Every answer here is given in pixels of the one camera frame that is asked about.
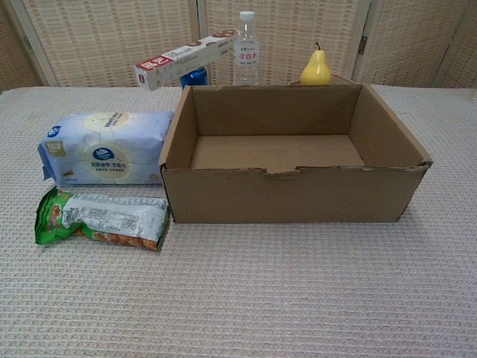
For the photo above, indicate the green snack bag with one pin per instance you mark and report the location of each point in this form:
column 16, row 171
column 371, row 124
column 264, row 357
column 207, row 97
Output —
column 112, row 220

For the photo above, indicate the blue tissue pack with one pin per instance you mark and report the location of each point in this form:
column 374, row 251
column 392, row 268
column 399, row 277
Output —
column 108, row 149

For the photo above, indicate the open brown cardboard box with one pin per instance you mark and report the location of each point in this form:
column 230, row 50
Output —
column 283, row 194

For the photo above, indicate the long white red wrap box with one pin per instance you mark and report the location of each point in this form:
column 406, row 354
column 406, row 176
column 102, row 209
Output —
column 179, row 59

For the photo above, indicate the blue bottle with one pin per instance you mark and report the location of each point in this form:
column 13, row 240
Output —
column 194, row 78

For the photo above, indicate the clear plastic water bottle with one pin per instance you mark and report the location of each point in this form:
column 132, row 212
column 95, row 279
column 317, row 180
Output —
column 246, row 56

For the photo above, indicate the yellow pear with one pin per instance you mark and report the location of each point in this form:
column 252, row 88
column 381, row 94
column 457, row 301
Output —
column 315, row 69

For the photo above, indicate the metal screen hinge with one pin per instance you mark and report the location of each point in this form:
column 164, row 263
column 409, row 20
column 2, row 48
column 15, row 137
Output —
column 363, row 44

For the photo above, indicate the beige woven folding screen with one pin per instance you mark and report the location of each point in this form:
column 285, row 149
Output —
column 112, row 37

